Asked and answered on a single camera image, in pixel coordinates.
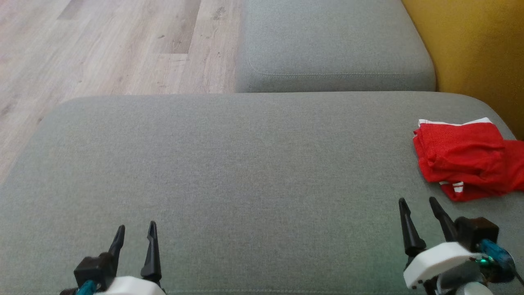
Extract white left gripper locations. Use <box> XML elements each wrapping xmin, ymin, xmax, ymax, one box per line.
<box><xmin>104</xmin><ymin>221</ymin><xmax>167</xmax><ymax>295</ymax></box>

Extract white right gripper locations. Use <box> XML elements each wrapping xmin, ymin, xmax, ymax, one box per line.
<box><xmin>398</xmin><ymin>196</ymin><xmax>483</xmax><ymax>295</ymax></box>

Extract red shorts with white stripes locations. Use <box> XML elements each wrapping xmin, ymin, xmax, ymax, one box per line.
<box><xmin>412</xmin><ymin>117</ymin><xmax>507</xmax><ymax>186</ymax></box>

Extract red jersey with number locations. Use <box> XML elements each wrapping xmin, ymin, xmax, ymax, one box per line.
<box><xmin>422</xmin><ymin>139</ymin><xmax>524</xmax><ymax>202</ymax></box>

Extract large grey sofa seat cushion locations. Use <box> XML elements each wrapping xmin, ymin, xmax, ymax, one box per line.
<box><xmin>0</xmin><ymin>91</ymin><xmax>524</xmax><ymax>295</ymax></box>

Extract small grey sofa seat cushion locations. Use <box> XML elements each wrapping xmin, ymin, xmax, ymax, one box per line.
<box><xmin>235</xmin><ymin>0</ymin><xmax>437</xmax><ymax>93</ymax></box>

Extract blue right camera plug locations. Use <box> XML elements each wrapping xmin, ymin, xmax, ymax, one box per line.
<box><xmin>477</xmin><ymin>238</ymin><xmax>517</xmax><ymax>284</ymax></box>

